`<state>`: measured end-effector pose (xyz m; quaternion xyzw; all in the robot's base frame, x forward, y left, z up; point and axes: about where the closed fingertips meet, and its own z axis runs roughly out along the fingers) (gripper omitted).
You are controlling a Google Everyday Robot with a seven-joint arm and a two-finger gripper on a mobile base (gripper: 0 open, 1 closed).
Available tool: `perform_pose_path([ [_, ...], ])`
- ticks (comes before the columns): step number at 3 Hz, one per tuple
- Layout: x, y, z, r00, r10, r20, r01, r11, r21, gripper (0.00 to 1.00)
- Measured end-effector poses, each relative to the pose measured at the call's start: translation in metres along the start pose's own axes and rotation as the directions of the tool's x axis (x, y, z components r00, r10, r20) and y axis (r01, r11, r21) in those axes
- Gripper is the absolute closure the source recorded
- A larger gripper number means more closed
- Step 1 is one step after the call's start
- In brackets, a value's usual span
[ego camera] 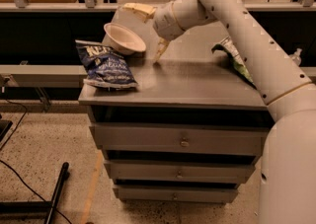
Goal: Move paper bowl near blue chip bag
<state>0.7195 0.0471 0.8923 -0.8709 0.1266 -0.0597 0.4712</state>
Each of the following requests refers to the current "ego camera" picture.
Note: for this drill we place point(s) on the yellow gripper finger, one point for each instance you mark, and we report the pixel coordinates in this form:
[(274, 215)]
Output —
[(161, 48), (144, 11)]

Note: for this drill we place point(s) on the white paper bowl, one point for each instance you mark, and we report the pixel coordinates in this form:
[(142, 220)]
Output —
[(122, 39)]

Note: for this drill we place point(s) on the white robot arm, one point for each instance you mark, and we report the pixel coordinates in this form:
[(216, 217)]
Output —
[(288, 183)]

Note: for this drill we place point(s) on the blue chip bag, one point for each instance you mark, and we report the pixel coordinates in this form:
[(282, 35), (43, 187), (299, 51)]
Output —
[(105, 67)]

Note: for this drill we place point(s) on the green chip bag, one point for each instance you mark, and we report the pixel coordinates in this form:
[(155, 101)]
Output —
[(227, 46)]

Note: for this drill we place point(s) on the grey drawer cabinet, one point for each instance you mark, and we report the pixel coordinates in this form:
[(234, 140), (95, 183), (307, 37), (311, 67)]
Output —
[(188, 86)]

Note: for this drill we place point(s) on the top grey drawer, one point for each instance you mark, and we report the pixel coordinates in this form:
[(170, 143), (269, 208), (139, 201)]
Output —
[(180, 139)]

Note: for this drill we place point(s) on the grey drawer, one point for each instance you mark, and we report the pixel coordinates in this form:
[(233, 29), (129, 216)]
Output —
[(182, 194), (180, 139), (137, 170)]

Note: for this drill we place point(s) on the middle grey drawer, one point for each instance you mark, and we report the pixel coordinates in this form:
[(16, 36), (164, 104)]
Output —
[(137, 170)]

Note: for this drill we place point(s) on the bottom grey drawer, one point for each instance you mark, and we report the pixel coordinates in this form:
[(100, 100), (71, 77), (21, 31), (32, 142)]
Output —
[(182, 194)]

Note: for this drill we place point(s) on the black stand leg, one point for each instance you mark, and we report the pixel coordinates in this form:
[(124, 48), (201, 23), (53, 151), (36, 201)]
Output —
[(43, 208)]

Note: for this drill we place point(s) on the grey metal rail beam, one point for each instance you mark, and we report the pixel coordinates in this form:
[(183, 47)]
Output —
[(50, 76)]

